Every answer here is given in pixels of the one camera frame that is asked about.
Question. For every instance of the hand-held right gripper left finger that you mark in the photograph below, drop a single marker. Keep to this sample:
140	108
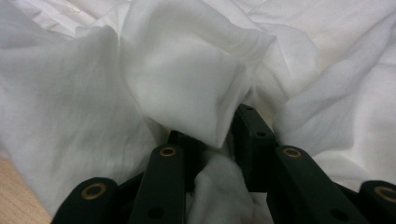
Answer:
191	155

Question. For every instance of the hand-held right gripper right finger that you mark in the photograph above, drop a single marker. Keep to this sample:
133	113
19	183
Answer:
253	155

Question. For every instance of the white cloth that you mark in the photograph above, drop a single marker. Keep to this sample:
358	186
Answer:
93	109

